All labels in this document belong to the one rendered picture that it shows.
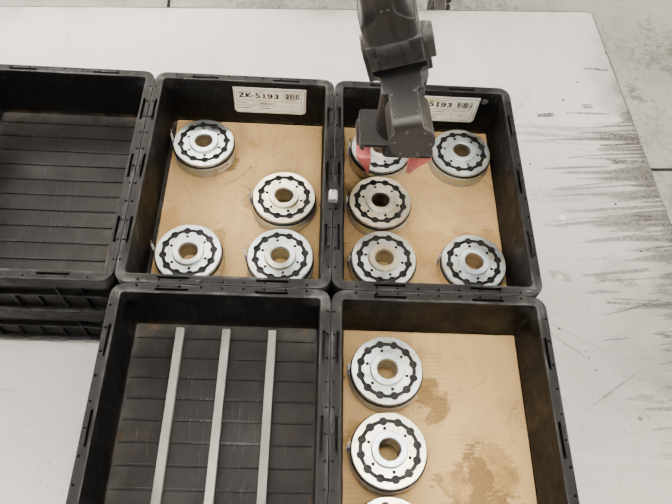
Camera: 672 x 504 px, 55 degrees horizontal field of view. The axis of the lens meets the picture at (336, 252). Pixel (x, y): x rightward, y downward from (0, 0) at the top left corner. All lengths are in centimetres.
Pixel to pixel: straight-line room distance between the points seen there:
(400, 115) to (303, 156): 40
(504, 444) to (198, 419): 43
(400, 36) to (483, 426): 54
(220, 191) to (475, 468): 59
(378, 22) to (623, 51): 221
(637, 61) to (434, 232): 190
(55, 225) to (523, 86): 101
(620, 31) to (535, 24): 130
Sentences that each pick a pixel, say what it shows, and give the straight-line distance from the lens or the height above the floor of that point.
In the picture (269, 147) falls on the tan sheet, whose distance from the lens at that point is 117.
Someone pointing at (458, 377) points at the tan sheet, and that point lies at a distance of 98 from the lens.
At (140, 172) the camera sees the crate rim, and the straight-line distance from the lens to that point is 103.
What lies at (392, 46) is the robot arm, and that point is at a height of 121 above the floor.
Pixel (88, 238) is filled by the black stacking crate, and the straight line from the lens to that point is 111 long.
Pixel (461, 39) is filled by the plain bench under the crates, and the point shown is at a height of 70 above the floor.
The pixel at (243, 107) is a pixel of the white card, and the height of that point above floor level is 87.
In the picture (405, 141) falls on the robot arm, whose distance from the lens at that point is 80.
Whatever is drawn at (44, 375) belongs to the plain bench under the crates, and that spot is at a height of 70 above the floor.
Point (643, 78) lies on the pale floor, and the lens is 282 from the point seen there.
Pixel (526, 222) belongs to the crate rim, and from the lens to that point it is 101.
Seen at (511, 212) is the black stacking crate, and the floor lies 89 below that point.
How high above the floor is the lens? 173
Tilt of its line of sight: 59 degrees down
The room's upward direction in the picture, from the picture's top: 6 degrees clockwise
